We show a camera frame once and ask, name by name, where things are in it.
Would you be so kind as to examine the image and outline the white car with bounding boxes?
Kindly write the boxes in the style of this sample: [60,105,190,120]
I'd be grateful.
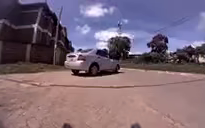
[64,48,121,76]

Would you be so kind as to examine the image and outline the overhead wires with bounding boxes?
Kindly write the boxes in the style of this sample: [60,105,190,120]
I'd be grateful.
[129,9,205,43]

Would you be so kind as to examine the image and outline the reddish dirt road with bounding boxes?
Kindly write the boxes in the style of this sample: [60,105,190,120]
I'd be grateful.
[0,67,205,128]

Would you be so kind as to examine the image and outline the robot's own part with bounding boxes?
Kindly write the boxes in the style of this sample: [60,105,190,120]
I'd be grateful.
[130,122,142,128]
[62,122,73,128]

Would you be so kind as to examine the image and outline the dark green tree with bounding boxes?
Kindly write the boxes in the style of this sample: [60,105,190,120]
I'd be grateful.
[107,35,132,61]
[146,33,170,55]

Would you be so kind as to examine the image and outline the grass verge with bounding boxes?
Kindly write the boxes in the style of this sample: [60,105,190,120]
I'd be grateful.
[0,61,68,76]
[119,61,205,76]

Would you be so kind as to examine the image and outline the row of bushes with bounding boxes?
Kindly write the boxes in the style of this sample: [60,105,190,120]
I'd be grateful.
[136,38,205,65]

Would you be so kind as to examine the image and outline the utility pole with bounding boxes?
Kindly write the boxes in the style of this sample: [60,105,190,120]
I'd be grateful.
[52,5,64,66]

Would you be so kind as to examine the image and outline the unfinished concrete building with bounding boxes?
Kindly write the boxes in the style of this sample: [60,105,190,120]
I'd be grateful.
[0,0,75,66]

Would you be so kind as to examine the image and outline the lattice mast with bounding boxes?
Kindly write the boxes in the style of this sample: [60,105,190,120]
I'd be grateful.
[116,19,124,38]

